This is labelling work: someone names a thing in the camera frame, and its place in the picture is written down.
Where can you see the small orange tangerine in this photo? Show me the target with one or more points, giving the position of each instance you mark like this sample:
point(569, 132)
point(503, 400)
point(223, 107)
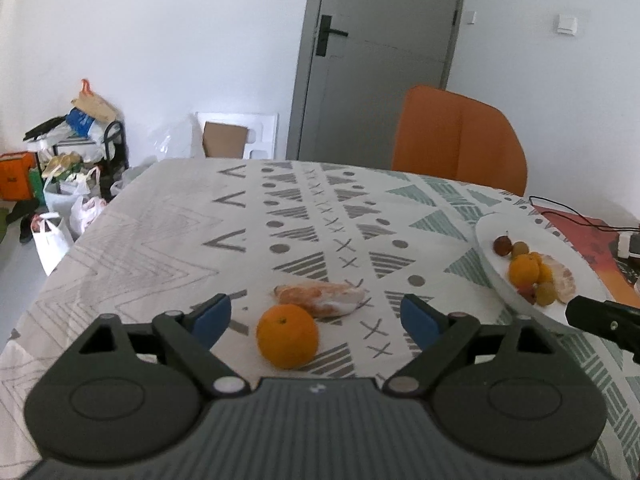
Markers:
point(536, 257)
point(545, 273)

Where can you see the brown paper bag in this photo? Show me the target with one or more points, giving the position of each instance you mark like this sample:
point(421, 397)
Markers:
point(92, 105)

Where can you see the orange-red table mat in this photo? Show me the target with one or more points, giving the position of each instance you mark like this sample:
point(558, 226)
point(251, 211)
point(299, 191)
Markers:
point(595, 245)

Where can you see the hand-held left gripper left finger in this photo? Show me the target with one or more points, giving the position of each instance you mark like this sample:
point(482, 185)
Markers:
point(212, 321)

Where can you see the small peeled pomelo piece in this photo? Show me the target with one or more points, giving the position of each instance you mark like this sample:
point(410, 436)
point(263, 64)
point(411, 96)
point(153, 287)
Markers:
point(320, 298)

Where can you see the white tote bag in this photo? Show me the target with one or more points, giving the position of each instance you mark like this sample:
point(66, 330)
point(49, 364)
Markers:
point(50, 245)

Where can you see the large peeled pomelo piece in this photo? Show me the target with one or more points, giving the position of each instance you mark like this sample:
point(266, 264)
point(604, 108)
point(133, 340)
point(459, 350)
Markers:
point(562, 280)

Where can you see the black metal rack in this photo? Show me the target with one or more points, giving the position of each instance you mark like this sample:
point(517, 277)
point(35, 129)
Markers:
point(114, 152)

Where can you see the white plate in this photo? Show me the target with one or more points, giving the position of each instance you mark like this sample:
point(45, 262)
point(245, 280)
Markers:
point(500, 270)

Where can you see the clear plastic bag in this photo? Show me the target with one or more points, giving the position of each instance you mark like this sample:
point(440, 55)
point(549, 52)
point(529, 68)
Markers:
point(167, 147)

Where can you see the white bag with green items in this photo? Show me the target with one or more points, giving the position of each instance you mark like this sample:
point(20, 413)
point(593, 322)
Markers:
point(67, 182)

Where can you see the large orange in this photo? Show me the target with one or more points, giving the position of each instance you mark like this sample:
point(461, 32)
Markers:
point(287, 336)
point(523, 270)

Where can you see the orange box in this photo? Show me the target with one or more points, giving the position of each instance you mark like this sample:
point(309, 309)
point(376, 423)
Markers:
point(16, 176)

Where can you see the orange chair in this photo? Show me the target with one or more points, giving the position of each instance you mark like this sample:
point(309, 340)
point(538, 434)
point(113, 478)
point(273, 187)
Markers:
point(460, 135)

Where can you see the white foam board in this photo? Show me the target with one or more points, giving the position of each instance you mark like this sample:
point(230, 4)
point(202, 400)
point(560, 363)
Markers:
point(262, 132)

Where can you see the white red-printed plastic bag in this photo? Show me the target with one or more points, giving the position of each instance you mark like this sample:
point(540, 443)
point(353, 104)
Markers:
point(86, 212)

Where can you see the small red apple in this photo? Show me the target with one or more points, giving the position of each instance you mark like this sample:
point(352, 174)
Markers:
point(525, 290)

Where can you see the white light switch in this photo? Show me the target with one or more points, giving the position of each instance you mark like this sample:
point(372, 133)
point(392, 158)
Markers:
point(566, 24)

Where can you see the dark red round fruit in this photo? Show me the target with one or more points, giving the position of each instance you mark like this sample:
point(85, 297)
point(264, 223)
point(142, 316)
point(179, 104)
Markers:
point(502, 245)

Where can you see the blue and white bag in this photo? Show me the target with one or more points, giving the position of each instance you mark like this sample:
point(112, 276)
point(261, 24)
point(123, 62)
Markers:
point(82, 122)

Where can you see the small white wall switch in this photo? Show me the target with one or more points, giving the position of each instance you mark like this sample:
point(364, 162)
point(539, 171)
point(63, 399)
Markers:
point(470, 16)

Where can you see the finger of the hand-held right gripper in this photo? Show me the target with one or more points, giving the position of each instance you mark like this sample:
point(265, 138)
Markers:
point(600, 320)

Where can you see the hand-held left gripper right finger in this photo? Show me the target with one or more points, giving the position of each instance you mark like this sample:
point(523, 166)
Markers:
point(420, 323)

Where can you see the cardboard box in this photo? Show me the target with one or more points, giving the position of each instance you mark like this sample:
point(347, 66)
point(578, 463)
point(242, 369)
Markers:
point(225, 140)

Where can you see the black shoe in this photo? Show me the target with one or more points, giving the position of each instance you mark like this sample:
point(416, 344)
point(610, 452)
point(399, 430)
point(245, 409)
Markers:
point(25, 220)

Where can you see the white power adapter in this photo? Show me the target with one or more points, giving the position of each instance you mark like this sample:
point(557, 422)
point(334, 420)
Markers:
point(628, 246)

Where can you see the green-brown kiwi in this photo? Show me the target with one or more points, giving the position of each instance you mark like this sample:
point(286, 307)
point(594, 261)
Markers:
point(520, 248)
point(545, 293)

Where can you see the grey door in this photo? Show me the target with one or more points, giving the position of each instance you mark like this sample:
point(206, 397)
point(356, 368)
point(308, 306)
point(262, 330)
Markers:
point(380, 55)

